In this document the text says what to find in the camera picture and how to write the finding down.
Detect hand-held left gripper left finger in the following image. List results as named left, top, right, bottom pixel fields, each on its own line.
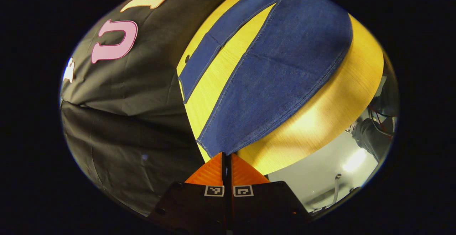
left=150, top=152, right=228, bottom=235

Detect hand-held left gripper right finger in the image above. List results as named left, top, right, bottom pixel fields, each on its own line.
left=228, top=153, right=310, bottom=235

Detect blue jeans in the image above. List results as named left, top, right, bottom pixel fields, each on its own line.
left=178, top=0, right=353, bottom=158

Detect pale metal tube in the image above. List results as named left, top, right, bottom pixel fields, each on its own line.
left=332, top=173, right=342, bottom=205

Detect black backdrop cloth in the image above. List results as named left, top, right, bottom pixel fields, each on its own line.
left=60, top=0, right=257, bottom=217

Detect person's dark clothing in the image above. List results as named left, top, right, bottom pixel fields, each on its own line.
left=351, top=117, right=392, bottom=162

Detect thin red cable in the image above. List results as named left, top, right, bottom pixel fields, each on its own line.
left=369, top=105, right=394, bottom=136

